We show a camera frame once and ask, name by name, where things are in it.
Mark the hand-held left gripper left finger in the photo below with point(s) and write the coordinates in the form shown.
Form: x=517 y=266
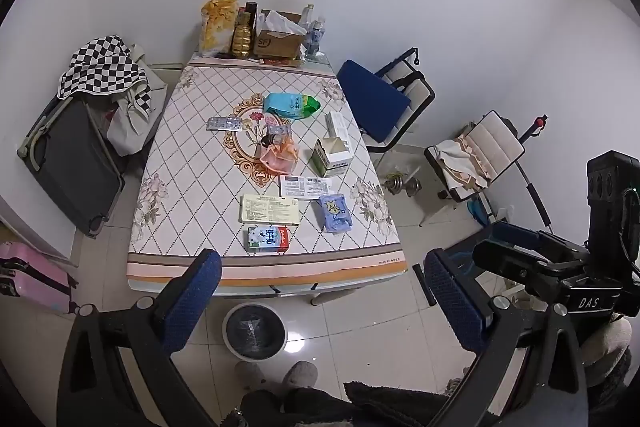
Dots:
x=192 y=302

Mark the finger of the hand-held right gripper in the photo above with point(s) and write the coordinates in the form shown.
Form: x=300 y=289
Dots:
x=515 y=259
x=515 y=231

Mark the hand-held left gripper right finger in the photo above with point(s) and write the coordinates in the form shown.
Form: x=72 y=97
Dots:
x=455 y=302

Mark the white round trash bin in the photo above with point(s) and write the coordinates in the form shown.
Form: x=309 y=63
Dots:
x=255 y=332

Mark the white paper label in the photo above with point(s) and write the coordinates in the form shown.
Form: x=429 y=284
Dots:
x=305 y=187

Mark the large silver blister pack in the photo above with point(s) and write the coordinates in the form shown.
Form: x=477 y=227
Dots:
x=225 y=124

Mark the green and white carton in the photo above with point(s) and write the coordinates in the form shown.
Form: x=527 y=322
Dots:
x=325 y=162

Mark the long grey toothpaste box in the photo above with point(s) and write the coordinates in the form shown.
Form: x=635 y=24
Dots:
x=336 y=124

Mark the blue slipper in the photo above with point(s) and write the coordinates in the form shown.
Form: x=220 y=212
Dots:
x=479 y=212

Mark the beige cloth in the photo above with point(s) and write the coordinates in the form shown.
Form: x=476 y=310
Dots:
x=460 y=164

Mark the white padded chair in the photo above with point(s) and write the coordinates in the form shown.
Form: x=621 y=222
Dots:
x=495 y=142

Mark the grey fuzzy slipper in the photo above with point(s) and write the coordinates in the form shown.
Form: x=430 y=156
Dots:
x=256 y=374
x=300 y=374

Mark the white table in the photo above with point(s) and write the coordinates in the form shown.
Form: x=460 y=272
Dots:
x=350 y=283

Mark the metal dumbbell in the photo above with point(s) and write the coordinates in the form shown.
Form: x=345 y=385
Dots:
x=411 y=187

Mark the floral diamond-pattern tablecloth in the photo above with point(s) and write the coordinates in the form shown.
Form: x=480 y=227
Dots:
x=190 y=187

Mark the pale yellow medicine box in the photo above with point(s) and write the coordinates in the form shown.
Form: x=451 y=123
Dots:
x=270 y=209

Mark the blue tissue pack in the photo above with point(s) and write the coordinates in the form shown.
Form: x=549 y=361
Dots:
x=334 y=213

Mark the pink suitcase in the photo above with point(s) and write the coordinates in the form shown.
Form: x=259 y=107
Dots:
x=30 y=274

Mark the person's dark fuzzy pants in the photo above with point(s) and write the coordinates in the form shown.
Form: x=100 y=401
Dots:
x=325 y=409

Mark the chair with blue cushion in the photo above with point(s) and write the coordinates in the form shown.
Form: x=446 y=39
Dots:
x=417 y=92

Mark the grey folding bed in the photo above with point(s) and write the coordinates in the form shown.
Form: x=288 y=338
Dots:
x=75 y=162

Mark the white tote bag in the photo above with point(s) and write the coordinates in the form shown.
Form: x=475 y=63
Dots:
x=131 y=127

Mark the blue cushion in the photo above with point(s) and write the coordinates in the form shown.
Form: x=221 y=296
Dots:
x=375 y=104

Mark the small silver blister pack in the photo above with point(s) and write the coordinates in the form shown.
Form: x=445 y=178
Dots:
x=278 y=130

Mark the green and blue packet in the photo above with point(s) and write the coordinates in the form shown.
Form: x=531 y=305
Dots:
x=290 y=106

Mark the black and white checkered cloth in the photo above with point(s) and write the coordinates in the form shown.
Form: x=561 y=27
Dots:
x=100 y=67

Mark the flat red box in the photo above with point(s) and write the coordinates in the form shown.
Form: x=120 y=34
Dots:
x=280 y=61

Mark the golden bottle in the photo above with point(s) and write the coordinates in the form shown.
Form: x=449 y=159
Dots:
x=242 y=38

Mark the brown cardboard box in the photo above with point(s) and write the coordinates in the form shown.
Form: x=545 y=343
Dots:
x=277 y=46

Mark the yellow snack bag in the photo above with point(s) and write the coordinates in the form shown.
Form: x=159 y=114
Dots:
x=217 y=27

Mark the clear water bottle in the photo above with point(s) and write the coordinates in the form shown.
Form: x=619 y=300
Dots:
x=314 y=39
x=308 y=13

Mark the white plastic bag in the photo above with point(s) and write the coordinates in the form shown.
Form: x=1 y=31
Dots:
x=282 y=23

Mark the dark bottle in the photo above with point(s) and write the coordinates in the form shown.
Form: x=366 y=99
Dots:
x=250 y=9

